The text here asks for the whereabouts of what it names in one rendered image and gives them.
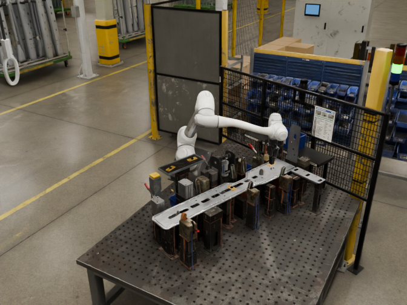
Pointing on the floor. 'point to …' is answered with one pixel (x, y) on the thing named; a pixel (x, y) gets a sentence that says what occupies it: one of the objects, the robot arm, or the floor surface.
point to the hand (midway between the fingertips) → (271, 160)
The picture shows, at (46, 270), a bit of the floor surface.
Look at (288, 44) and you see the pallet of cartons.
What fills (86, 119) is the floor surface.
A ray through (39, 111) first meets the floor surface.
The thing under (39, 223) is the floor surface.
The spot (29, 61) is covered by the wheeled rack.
